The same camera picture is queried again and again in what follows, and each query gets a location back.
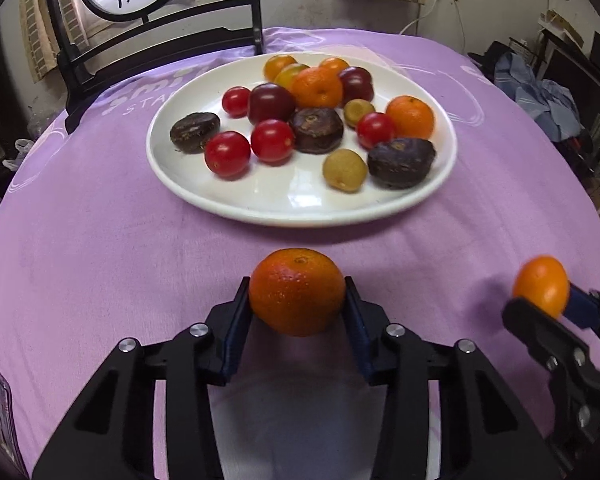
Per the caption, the purple tablecloth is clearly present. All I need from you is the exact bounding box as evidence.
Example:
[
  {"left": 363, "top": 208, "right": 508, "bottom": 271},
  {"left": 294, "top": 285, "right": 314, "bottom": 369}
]
[{"left": 0, "top": 27, "right": 600, "bottom": 480}]

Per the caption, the cardboard box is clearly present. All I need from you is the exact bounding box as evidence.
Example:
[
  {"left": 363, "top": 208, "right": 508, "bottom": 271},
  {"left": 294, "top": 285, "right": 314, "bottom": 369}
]
[{"left": 539, "top": 10, "right": 583, "bottom": 43}]

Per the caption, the yellow-green cherry tomato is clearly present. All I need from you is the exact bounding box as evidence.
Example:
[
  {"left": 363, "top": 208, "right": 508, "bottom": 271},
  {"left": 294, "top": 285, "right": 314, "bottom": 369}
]
[{"left": 274, "top": 63, "right": 311, "bottom": 90}]

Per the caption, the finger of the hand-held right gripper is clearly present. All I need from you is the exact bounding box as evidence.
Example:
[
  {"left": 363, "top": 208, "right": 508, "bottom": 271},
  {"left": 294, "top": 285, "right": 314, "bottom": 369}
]
[
  {"left": 561, "top": 282, "right": 600, "bottom": 332},
  {"left": 501, "top": 296, "right": 599, "bottom": 377}
]

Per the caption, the tan longan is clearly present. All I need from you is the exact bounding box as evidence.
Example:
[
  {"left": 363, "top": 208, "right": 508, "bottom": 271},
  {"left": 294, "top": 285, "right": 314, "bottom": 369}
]
[{"left": 322, "top": 148, "right": 368, "bottom": 193}]

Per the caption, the blue clothes pile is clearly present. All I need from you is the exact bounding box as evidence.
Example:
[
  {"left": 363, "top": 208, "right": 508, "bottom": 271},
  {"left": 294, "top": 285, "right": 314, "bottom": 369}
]
[{"left": 492, "top": 52, "right": 583, "bottom": 143}]

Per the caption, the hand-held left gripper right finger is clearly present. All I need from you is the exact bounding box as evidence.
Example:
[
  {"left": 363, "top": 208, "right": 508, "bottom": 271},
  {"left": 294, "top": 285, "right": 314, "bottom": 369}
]
[{"left": 342, "top": 276, "right": 561, "bottom": 480}]

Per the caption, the small tangerine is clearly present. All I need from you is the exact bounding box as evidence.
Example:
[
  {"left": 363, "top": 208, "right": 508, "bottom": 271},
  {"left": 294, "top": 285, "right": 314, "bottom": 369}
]
[
  {"left": 385, "top": 95, "right": 435, "bottom": 141},
  {"left": 291, "top": 66, "right": 344, "bottom": 110}
]

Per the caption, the large dark purple tomato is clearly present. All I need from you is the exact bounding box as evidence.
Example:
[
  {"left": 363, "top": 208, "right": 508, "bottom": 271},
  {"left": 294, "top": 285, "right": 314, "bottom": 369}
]
[{"left": 247, "top": 83, "right": 297, "bottom": 126}]

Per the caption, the white cable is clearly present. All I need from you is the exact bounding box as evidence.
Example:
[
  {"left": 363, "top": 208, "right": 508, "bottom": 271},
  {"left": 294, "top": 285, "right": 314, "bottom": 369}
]
[{"left": 399, "top": 0, "right": 441, "bottom": 35}]

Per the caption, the small olive-brown longan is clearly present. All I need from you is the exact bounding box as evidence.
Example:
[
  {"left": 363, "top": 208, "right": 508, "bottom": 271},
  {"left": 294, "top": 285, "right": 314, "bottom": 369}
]
[{"left": 343, "top": 99, "right": 376, "bottom": 129}]

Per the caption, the dark red cherry tomato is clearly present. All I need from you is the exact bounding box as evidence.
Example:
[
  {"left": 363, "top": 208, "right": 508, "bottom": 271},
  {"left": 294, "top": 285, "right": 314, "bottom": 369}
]
[{"left": 338, "top": 66, "right": 375, "bottom": 103}]

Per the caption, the smartphone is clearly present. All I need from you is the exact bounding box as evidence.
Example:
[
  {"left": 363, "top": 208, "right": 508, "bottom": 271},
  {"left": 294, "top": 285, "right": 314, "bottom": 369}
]
[{"left": 0, "top": 360, "right": 18, "bottom": 466}]

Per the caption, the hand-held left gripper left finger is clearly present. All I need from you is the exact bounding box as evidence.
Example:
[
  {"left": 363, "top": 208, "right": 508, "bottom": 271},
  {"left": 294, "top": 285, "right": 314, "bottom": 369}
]
[{"left": 32, "top": 276, "right": 253, "bottom": 480}]

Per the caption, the large orange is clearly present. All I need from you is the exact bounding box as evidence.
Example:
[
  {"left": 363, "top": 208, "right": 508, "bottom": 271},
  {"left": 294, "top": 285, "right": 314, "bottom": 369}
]
[{"left": 248, "top": 248, "right": 347, "bottom": 337}]

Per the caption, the white oval plate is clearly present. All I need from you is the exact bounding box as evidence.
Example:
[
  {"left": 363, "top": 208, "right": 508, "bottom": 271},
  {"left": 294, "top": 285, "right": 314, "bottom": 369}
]
[{"left": 146, "top": 52, "right": 458, "bottom": 228}]

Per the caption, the white plastic bag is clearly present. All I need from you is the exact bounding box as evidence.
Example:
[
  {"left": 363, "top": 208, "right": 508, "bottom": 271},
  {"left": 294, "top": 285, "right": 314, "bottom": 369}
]
[{"left": 4, "top": 140, "right": 35, "bottom": 170}]

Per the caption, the black chair with painted panel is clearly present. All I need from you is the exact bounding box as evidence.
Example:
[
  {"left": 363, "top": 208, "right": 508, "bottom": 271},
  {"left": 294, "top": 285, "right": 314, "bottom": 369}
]
[{"left": 42, "top": 0, "right": 265, "bottom": 135}]

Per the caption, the dark brown water chestnut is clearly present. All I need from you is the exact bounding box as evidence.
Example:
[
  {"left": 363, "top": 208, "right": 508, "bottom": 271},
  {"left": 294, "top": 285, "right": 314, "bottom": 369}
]
[
  {"left": 367, "top": 137, "right": 437, "bottom": 191},
  {"left": 169, "top": 112, "right": 221, "bottom": 153},
  {"left": 288, "top": 107, "right": 345, "bottom": 155}
]

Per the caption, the orange cherry tomato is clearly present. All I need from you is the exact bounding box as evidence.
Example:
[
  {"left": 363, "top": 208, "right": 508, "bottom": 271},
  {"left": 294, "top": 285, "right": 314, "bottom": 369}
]
[
  {"left": 319, "top": 57, "right": 351, "bottom": 75},
  {"left": 512, "top": 255, "right": 571, "bottom": 320},
  {"left": 263, "top": 54, "right": 298, "bottom": 83}
]

